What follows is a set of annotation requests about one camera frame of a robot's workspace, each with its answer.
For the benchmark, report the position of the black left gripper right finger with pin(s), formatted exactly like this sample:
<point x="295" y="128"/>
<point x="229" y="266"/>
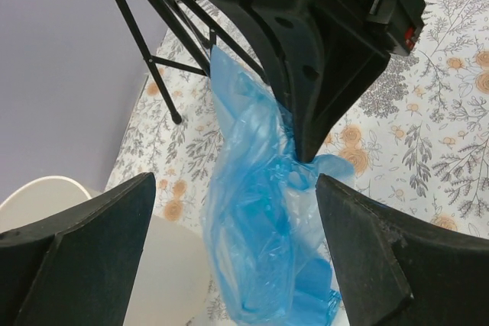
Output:
<point x="394" y="269"/>

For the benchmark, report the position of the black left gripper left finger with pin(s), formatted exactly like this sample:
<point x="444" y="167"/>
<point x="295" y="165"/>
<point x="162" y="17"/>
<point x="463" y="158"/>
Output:
<point x="78" y="267"/>

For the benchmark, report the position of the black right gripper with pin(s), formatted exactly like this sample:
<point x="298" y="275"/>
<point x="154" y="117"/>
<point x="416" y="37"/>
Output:
<point x="319" y="58"/>

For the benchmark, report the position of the blue plastic trash bag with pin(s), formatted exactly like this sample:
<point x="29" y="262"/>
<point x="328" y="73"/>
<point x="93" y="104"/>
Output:
<point x="261" y="222"/>

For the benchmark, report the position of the white cylindrical trash bin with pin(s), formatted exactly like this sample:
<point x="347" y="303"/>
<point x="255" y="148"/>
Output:
<point x="172" y="280"/>

